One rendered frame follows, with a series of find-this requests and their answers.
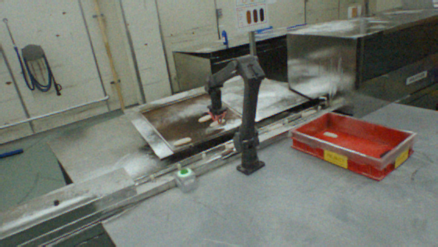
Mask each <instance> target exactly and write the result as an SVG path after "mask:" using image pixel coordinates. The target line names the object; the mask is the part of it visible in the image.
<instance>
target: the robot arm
mask: <svg viewBox="0 0 438 247"><path fill-rule="evenodd" d="M237 75H240V76H241V77H242V78H243V80H244V98H243V107H242V122H241V127H240V128H239V132H236V133H235V137H234V138H233V144H234V146H235V149H236V152H241V153H242V159H241V160H242V161H241V163H240V164H239V165H237V166H236V170H237V171H240V172H242V173H243V174H245V175H246V176H248V175H250V174H252V173H254V172H255V171H258V170H259V169H261V168H263V167H264V166H266V165H265V162H264V161H261V160H259V158H258V156H257V151H256V147H257V146H258V145H259V144H260V142H259V138H258V131H257V129H256V128H255V124H256V118H257V100H258V94H259V90H260V85H261V83H262V81H263V80H265V73H264V71H263V70H262V69H261V67H260V65H259V61H258V58H257V57H256V56H254V55H246V56H242V57H238V58H235V59H234V61H233V62H230V63H228V64H227V66H226V67H225V68H224V69H223V70H221V71H219V72H218V73H214V74H213V75H210V76H209V77H207V78H206V85H205V87H204V90H205V91H206V92H207V93H208V94H209V95H210V96H211V104H210V105H208V106H206V108H207V109H209V111H207V112H208V113H209V114H210V116H211V117H212V119H213V121H217V122H218V124H221V122H222V120H223V119H224V117H225V115H226V111H227V109H226V108H225V107H223V106H222V101H221V88H223V87H224V83H225V82H226V81H229V80H231V79H232V78H233V77H236V76H237ZM213 114H214V115H215V116H216V118H215V119H214V116H213ZM221 115H222V116H221ZM219 116H221V121H219Z"/></svg>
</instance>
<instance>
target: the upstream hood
mask: <svg viewBox="0 0 438 247"><path fill-rule="evenodd" d="M137 194H138V193H137V189H136V186H135V183H134V182H133V180H132V179H131V177H130V176H129V174H128V173H127V171H126V170H125V169H124V168H123V167H121V168H120V169H116V170H113V171H111V172H109V173H107V174H103V175H102V176H99V177H94V178H92V179H90V180H88V181H85V182H83V183H81V184H76V185H74V186H72V187H69V188H66V189H64V190H62V191H60V192H55V193H53V194H51V195H48V196H45V197H44V198H42V199H39V200H35V201H33V202H29V203H28V204H26V205H23V206H21V207H18V208H17V207H16V208H14V209H11V210H9V211H6V212H5V213H2V214H0V247H17V246H18V245H22V244H23V243H25V242H29V241H31V240H33V239H35V238H37V237H39V236H42V235H44V234H48V233H49V232H51V231H54V230H55V229H58V228H60V227H64V226H66V225H68V224H70V223H73V222H74V221H76V220H79V219H82V218H84V217H86V216H89V215H91V214H92V213H95V212H98V211H100V210H102V209H105V208H106V207H108V206H111V205H113V204H117V203H119V202H122V201H123V200H125V199H128V198H130V197H133V196H135V195H137Z"/></svg>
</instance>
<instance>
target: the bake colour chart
mask: <svg viewBox="0 0 438 247"><path fill-rule="evenodd" d="M232 1H233V9H234V15H235V34H242V33H245V32H249V31H253V30H259V29H266V28H269V15H268V3H267V0H232Z"/></svg>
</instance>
